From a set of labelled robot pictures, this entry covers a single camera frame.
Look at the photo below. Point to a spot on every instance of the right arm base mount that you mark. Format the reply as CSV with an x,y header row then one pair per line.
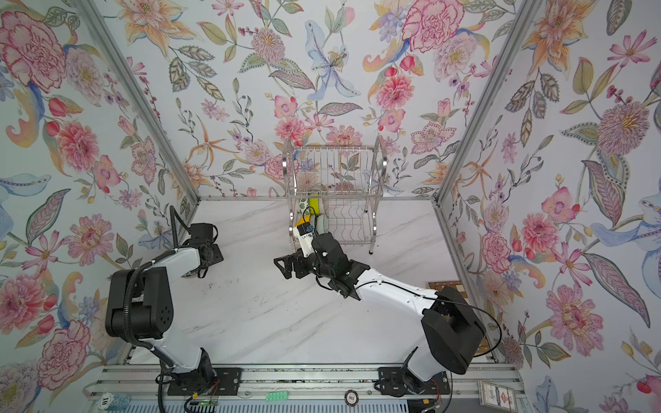
x,y
399,382

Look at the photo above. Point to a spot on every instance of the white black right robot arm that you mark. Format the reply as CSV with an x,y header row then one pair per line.
x,y
451,328

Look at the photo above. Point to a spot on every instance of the green connector block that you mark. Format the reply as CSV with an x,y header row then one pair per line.
x,y
277,396

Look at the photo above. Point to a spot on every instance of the pale green celadon bowl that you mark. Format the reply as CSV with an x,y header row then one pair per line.
x,y
322,224

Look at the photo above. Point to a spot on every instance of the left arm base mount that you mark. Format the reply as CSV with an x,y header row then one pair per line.
x,y
214,382

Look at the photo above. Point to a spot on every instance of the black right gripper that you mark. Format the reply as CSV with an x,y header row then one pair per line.
x,y
299,259

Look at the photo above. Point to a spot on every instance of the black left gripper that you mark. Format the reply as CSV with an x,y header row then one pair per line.
x,y
216,253

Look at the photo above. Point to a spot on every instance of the silver wire dish rack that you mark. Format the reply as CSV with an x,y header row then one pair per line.
x,y
348,180

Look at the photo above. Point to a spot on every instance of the printed label card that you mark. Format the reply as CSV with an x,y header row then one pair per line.
x,y
495,396

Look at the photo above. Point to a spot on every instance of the lime green plastic bowl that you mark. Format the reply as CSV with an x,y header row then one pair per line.
x,y
314,206

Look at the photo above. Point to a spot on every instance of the wooden checkerboard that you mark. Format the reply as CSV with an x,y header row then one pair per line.
x,y
455,284

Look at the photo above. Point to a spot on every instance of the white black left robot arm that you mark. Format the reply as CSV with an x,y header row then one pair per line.
x,y
140,308

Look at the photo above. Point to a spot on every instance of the black white patterned bowl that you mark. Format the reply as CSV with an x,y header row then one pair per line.
x,y
199,273

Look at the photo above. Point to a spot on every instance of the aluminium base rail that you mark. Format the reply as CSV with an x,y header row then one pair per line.
x,y
301,381

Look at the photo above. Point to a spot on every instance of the green leaf pattern bowl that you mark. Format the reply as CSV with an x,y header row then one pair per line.
x,y
302,207

